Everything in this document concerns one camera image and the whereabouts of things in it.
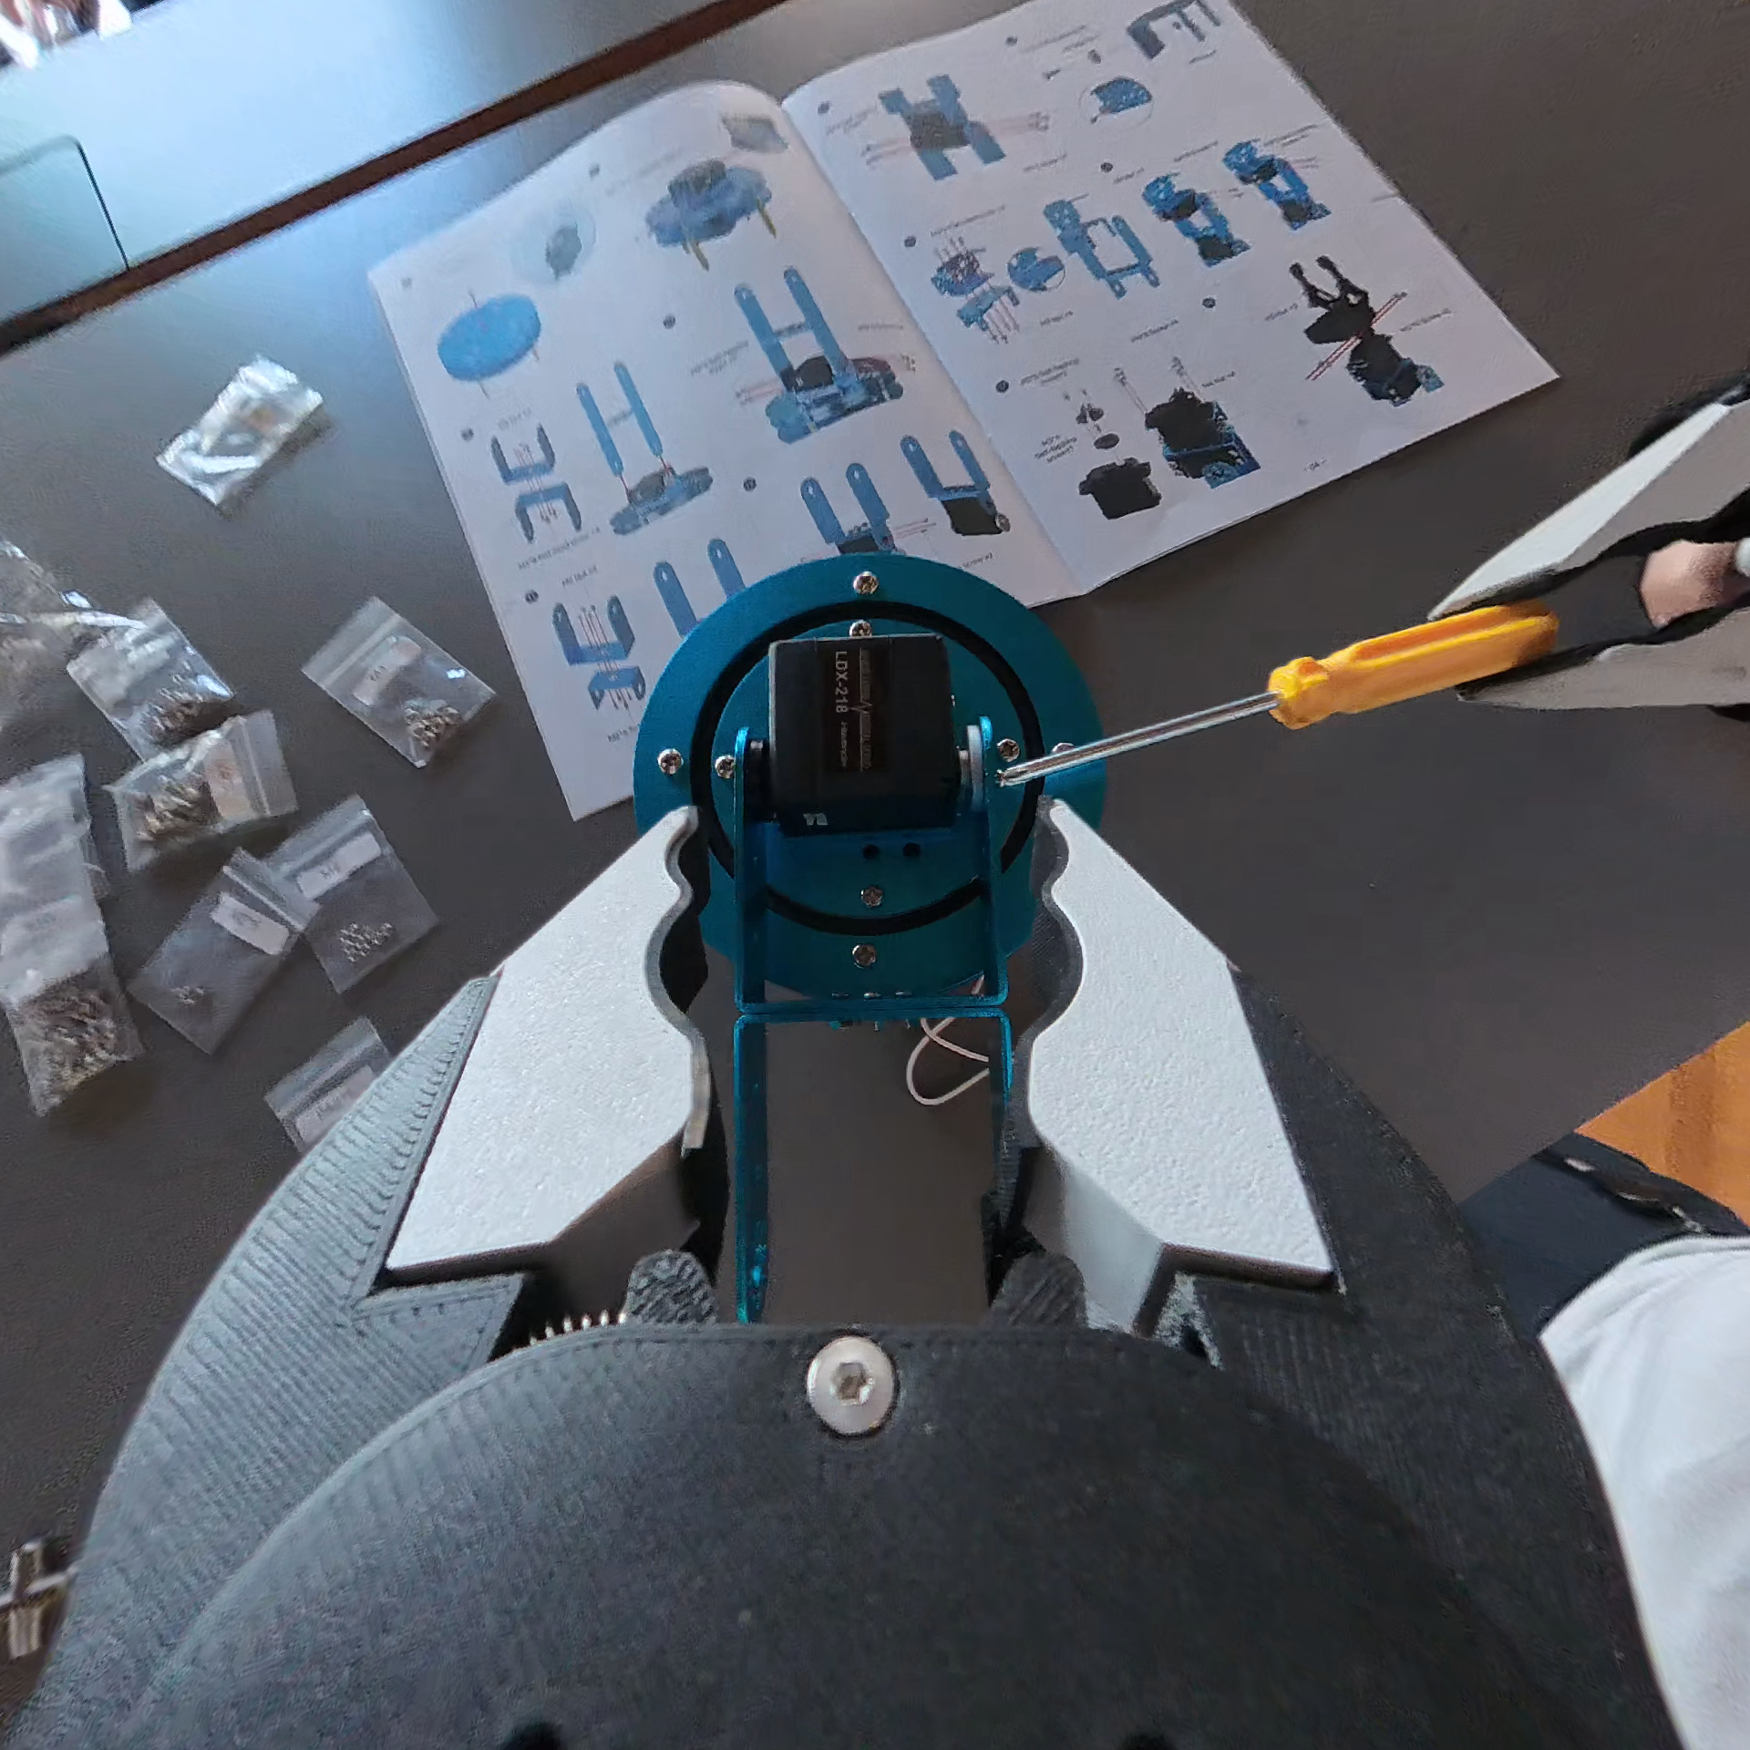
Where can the person's right hand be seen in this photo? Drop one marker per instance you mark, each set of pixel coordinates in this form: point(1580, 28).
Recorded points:
point(1703, 582)

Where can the printed instruction sheet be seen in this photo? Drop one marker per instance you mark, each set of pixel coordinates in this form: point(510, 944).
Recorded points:
point(957, 342)

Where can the person's dark trousers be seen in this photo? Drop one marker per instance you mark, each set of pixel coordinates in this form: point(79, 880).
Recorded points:
point(1544, 1217)

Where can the silver bolt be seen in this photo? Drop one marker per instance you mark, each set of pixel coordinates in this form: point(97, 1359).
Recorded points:
point(30, 1601)

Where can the dark grey desk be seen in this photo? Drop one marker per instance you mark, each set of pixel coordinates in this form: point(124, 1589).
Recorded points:
point(1367, 888)

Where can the small clear parts bag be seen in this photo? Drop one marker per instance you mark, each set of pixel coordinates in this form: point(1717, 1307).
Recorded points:
point(240, 432)

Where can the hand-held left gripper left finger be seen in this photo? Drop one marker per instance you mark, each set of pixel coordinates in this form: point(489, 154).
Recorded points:
point(545, 1094)

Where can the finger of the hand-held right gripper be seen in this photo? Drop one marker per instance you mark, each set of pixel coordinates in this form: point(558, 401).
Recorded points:
point(1639, 678)
point(1639, 478)

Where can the cluster of clear parts bags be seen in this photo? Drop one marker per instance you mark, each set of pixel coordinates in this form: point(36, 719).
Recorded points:
point(397, 678)

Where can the person's white shirt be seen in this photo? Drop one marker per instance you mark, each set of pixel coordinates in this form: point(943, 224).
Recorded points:
point(1667, 1505)

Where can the blue toy robot arm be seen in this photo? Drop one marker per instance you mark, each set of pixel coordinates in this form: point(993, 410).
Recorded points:
point(820, 589)

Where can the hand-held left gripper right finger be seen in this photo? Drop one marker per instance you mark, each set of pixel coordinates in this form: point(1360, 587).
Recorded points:
point(1163, 1094)

